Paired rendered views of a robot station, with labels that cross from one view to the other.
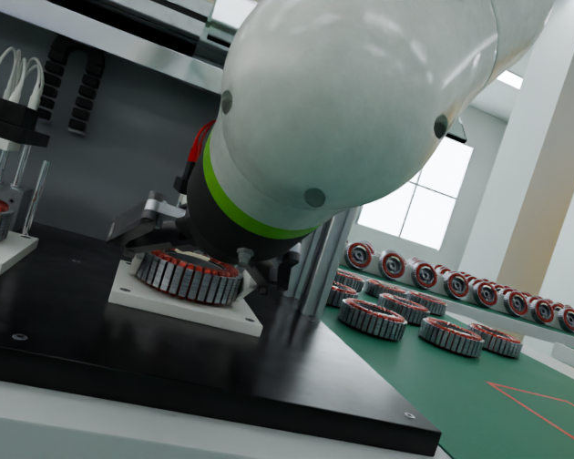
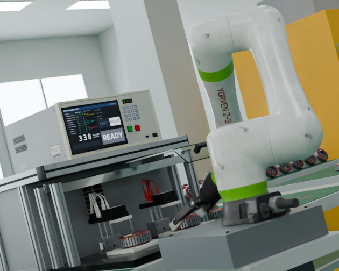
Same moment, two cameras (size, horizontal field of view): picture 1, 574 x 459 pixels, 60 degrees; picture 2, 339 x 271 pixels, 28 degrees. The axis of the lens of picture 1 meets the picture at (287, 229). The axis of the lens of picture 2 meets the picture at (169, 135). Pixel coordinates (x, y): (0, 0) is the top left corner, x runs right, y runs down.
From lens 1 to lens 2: 2.02 m
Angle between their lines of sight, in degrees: 27
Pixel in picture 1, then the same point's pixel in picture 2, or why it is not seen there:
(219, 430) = not seen: hidden behind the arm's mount
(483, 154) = (92, 74)
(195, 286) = (195, 220)
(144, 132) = (113, 198)
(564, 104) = (155, 24)
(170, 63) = (135, 170)
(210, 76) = (145, 166)
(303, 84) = not seen: hidden behind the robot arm
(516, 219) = (174, 126)
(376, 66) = not seen: hidden behind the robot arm
